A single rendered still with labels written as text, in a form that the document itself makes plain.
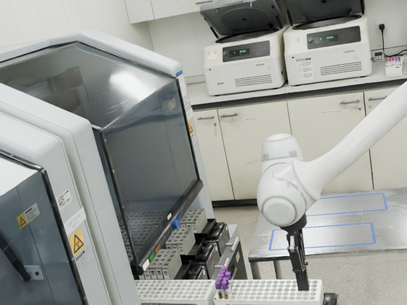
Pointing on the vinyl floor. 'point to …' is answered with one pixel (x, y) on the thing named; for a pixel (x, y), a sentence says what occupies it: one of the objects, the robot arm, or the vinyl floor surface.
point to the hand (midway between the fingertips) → (301, 278)
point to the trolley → (339, 229)
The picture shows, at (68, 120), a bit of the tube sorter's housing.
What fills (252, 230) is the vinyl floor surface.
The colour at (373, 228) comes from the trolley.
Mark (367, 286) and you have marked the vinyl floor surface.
